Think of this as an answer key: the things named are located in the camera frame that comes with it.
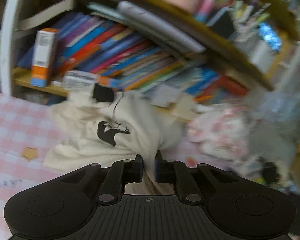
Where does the beige t-shirt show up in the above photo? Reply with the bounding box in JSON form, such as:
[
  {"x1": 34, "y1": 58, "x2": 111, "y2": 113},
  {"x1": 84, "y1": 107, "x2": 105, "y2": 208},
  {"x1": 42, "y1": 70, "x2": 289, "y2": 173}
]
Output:
[{"x1": 44, "y1": 88, "x2": 183, "y2": 195}]

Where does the pink white plush bunny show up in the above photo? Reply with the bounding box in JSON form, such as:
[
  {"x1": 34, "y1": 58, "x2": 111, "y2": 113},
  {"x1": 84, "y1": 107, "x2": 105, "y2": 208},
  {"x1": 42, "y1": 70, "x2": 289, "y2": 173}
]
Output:
[{"x1": 187, "y1": 103, "x2": 251, "y2": 161}]

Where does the small beige box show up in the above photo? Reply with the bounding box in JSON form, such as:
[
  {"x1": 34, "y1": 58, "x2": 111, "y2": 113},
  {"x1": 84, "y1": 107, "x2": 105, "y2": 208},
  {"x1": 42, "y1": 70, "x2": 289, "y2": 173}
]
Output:
[{"x1": 170, "y1": 93, "x2": 197, "y2": 122}]

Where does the flat white orange box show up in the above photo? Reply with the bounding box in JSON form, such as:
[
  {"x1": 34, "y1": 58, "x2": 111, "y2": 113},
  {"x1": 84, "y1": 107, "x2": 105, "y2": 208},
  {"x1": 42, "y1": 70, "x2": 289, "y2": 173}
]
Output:
[{"x1": 62, "y1": 70, "x2": 97, "y2": 90}]

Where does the pink checkered table mat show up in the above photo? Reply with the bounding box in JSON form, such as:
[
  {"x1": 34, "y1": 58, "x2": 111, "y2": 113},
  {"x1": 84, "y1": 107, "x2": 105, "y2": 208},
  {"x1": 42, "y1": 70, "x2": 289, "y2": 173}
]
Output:
[{"x1": 0, "y1": 90, "x2": 241, "y2": 240}]

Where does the row of colourful books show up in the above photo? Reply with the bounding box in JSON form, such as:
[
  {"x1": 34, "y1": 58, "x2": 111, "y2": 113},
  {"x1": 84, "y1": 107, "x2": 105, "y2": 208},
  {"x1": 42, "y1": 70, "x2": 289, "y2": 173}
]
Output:
[{"x1": 12, "y1": 11, "x2": 248, "y2": 101}]

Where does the wooden white bookshelf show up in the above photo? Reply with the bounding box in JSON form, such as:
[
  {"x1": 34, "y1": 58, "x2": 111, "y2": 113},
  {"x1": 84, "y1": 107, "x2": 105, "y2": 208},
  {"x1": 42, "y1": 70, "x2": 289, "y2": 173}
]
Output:
[{"x1": 0, "y1": 0, "x2": 300, "y2": 102}]

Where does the white tablet on books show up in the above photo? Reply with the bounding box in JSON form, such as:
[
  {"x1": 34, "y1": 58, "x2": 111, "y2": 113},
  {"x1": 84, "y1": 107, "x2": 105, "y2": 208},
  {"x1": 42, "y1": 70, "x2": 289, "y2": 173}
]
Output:
[{"x1": 117, "y1": 1, "x2": 206, "y2": 53}]

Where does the tall white orange box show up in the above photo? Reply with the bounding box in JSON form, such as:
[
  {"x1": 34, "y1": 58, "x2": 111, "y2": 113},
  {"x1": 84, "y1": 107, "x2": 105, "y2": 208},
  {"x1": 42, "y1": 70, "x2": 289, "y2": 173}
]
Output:
[{"x1": 30, "y1": 28, "x2": 58, "y2": 87}]

